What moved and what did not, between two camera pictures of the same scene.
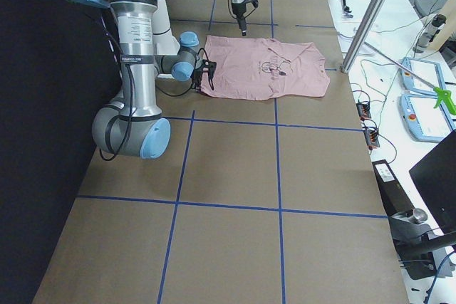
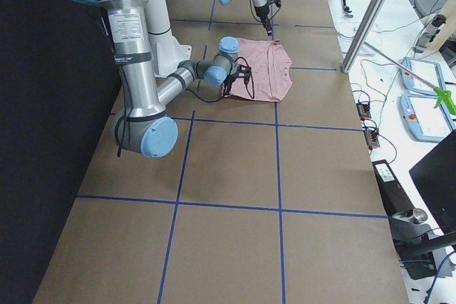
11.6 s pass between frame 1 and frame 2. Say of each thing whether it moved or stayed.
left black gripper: moved
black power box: stayed
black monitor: stayed
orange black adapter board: stayed
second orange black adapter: stayed
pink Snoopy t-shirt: moved
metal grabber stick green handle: stayed
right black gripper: moved
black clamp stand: stayed
